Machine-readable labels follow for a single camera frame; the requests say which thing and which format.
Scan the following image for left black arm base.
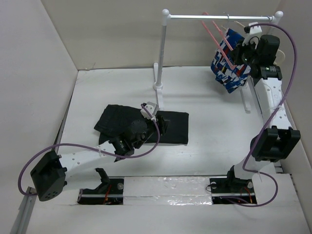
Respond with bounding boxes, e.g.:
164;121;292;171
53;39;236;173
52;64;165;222
77;168;124;205

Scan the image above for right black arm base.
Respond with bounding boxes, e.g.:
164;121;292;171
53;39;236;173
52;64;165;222
206;177;257;204

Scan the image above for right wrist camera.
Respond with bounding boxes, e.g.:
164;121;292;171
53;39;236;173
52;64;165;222
243;22;262;45

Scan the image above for cream plastic hanger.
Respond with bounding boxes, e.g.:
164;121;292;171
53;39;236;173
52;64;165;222
234;20;286;65

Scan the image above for grey aluminium rail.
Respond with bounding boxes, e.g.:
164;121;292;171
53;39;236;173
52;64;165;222
10;187;37;234

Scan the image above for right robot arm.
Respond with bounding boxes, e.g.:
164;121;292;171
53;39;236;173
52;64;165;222
225;35;301;192

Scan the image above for blue patterned shorts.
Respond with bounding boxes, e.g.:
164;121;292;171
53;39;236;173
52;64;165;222
211;28;251;94

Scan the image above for white clothes rack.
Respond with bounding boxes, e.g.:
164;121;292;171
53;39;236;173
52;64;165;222
153;9;284;111

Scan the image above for black trousers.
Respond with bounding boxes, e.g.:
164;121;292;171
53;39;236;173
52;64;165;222
94;104;189;145

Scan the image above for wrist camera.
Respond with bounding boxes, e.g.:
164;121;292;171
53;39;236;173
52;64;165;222
243;22;262;45
140;102;159;120

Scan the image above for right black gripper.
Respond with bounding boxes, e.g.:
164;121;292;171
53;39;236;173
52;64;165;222
228;38;260;67

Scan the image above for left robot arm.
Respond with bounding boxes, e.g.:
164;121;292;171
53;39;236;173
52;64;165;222
30;112;170;201

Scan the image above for pink plastic hanger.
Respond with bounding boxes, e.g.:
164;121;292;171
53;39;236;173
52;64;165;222
201;20;236;70

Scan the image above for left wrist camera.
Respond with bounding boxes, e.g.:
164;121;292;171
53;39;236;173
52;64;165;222
140;102;159;120

